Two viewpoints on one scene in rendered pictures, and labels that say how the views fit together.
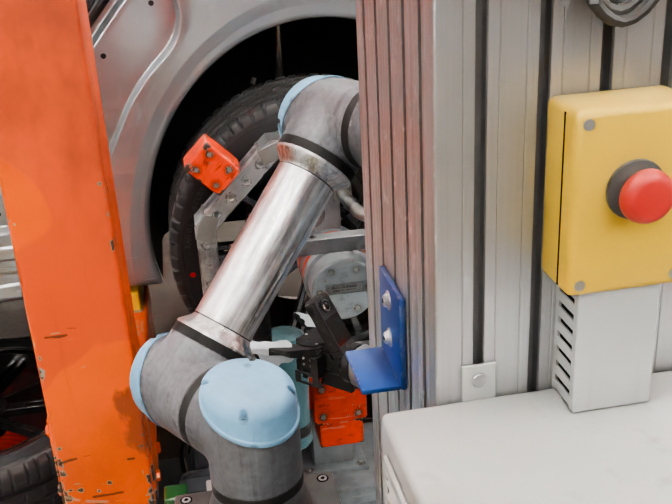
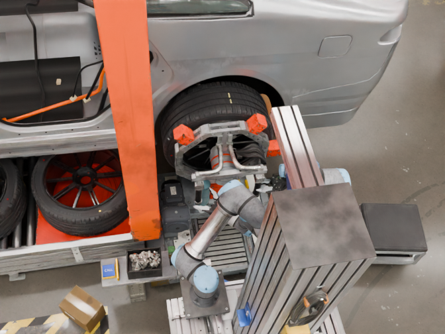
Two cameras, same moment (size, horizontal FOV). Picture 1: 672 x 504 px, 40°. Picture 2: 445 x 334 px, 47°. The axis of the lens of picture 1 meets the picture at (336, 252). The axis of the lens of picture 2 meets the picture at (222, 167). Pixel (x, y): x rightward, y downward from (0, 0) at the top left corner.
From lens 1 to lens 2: 173 cm
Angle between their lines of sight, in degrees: 34
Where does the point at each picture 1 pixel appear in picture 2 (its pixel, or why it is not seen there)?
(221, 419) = (200, 288)
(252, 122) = (199, 119)
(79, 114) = (151, 170)
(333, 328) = not seen: hidden behind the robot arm
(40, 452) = (116, 204)
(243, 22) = (198, 77)
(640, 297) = not seen: outside the picture
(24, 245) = (130, 195)
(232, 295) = (202, 246)
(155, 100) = (161, 99)
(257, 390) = (208, 279)
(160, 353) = (181, 257)
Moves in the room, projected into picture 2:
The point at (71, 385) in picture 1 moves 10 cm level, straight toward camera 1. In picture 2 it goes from (139, 219) to (144, 234)
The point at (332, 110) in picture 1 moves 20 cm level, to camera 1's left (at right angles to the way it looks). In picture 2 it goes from (236, 204) to (191, 203)
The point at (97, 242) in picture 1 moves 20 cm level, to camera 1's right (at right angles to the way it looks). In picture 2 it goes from (152, 193) to (192, 194)
